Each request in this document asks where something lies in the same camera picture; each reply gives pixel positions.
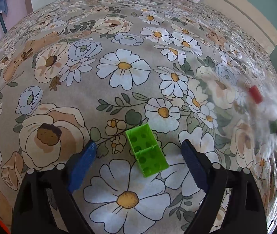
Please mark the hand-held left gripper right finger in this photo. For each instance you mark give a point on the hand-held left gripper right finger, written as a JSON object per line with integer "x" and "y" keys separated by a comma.
{"x": 194, "y": 168}

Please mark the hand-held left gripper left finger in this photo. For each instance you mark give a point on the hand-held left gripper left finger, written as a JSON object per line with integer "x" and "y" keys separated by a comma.
{"x": 82, "y": 168}

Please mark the small green block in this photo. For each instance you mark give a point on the small green block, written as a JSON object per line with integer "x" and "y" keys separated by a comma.
{"x": 274, "y": 126}

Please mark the green plastic building block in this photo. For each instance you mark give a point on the green plastic building block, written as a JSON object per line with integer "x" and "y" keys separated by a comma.
{"x": 150, "y": 159}

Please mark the small red block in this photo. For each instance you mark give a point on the small red block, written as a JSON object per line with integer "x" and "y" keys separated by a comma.
{"x": 255, "y": 94}

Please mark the floral bedspread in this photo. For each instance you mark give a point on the floral bedspread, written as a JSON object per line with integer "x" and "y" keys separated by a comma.
{"x": 128, "y": 78}

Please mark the cream bed headboard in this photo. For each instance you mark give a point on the cream bed headboard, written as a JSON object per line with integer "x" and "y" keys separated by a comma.
{"x": 245, "y": 12}

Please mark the dark stand pole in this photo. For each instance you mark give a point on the dark stand pole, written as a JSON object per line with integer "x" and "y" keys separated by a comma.
{"x": 2, "y": 23}

